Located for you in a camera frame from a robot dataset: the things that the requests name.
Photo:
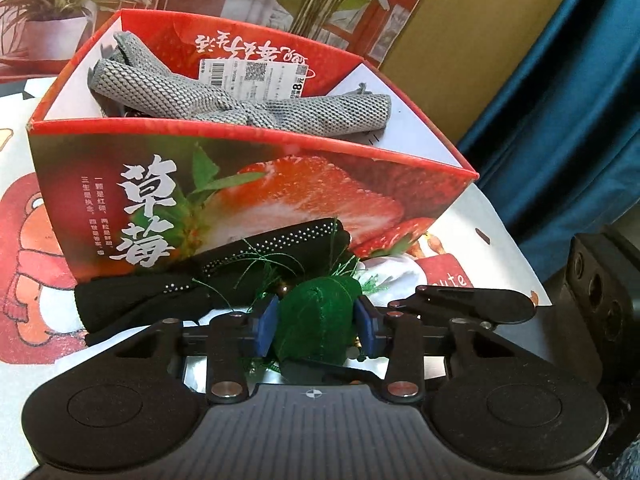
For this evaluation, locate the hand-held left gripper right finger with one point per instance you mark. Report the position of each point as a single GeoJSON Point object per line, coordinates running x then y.
{"type": "Point", "coordinates": [364, 327]}

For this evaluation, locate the black studded glove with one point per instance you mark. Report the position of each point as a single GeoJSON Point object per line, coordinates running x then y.
{"type": "Point", "coordinates": [150, 300]}

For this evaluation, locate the green artificial leaf sprig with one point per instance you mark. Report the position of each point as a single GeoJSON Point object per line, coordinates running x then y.
{"type": "Point", "coordinates": [315, 315]}

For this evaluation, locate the brown board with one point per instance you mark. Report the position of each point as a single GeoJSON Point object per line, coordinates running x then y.
{"type": "Point", "coordinates": [450, 60]}

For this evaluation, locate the grey mesh cloth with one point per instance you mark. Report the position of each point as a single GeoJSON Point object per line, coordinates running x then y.
{"type": "Point", "coordinates": [200, 95]}

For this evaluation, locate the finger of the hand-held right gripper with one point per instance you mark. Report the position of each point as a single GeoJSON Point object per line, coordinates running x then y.
{"type": "Point", "coordinates": [492, 304]}

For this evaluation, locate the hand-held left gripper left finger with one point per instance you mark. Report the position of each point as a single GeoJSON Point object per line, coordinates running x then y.
{"type": "Point", "coordinates": [265, 327]}

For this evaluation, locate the blue curtain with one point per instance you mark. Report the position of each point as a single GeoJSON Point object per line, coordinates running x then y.
{"type": "Point", "coordinates": [575, 135]}

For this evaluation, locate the red strawberry print box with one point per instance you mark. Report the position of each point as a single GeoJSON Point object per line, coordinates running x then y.
{"type": "Point", "coordinates": [300, 185]}

